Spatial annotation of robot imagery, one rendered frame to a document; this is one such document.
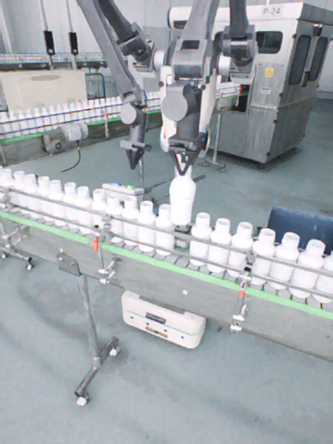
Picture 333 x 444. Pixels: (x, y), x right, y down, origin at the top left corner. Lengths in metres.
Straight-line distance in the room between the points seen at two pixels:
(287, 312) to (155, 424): 1.03
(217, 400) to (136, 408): 0.42
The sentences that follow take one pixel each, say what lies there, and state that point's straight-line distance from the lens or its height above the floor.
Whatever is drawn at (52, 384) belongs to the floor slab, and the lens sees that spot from 1.87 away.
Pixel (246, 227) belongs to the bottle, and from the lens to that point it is 0.82.
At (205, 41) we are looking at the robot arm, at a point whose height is 1.58.
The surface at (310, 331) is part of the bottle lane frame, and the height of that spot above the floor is 0.91.
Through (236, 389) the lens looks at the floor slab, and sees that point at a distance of 1.82.
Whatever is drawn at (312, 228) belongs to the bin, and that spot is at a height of 0.88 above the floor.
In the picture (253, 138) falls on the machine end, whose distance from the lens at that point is 4.53.
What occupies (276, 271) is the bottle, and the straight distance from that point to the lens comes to 0.83.
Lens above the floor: 1.58
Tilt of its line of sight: 33 degrees down
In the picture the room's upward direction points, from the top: 1 degrees clockwise
